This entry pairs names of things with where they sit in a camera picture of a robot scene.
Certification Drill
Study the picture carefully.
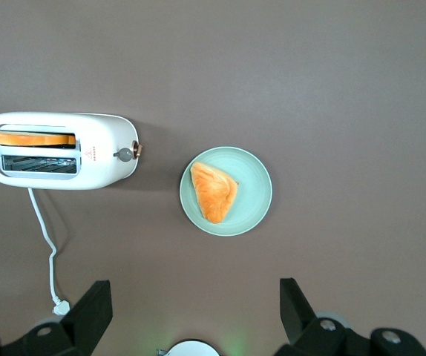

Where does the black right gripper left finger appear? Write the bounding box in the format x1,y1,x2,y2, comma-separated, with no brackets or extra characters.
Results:
0,280,114,356

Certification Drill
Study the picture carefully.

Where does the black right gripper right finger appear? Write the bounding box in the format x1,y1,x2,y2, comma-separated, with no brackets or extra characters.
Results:
274,277,426,356

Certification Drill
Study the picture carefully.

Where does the white two-slot toaster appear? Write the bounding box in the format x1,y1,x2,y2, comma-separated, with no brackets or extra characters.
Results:
0,111,140,191

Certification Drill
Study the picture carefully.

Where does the grey toaster lever knob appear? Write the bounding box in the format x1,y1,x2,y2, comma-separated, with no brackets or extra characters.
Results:
113,147,134,163

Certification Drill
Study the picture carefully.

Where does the pale green round plate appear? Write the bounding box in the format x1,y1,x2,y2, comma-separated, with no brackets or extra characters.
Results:
179,146,273,237

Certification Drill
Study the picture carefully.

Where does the triangular orange bread piece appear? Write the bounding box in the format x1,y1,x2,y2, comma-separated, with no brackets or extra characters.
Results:
190,161,240,225

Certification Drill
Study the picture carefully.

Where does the toast slice with orange crust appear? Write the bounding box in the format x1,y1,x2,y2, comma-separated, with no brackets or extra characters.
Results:
0,131,76,146

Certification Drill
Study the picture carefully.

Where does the white power cable with plug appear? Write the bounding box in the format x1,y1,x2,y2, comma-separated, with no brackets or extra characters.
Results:
27,188,71,317

